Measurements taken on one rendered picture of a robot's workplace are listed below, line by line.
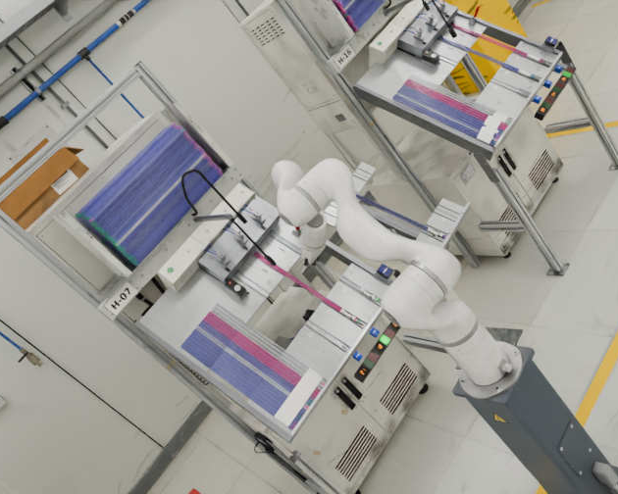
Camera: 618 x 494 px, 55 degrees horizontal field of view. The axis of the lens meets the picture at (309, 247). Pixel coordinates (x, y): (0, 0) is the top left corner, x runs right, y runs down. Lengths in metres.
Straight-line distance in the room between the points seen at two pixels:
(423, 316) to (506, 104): 1.55
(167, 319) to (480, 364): 1.16
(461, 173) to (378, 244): 1.49
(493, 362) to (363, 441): 1.14
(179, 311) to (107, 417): 1.75
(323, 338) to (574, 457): 0.89
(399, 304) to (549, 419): 0.62
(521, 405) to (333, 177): 0.80
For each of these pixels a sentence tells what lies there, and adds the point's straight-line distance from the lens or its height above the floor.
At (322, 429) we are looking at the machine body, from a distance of 2.56.
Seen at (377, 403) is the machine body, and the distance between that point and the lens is 2.70.
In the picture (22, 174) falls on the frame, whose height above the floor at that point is 1.88.
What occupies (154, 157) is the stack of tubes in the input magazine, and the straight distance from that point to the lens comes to 2.30.
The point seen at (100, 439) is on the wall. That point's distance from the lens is 3.96.
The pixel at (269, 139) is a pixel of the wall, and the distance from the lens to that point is 4.24.
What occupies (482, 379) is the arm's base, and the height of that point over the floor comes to 0.74.
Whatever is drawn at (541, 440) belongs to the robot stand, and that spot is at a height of 0.49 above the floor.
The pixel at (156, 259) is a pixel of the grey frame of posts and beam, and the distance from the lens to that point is 2.31.
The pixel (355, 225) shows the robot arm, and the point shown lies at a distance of 1.55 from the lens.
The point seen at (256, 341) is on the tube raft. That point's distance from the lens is 2.18.
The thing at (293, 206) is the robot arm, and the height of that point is 1.39.
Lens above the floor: 1.92
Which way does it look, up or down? 23 degrees down
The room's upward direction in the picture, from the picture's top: 42 degrees counter-clockwise
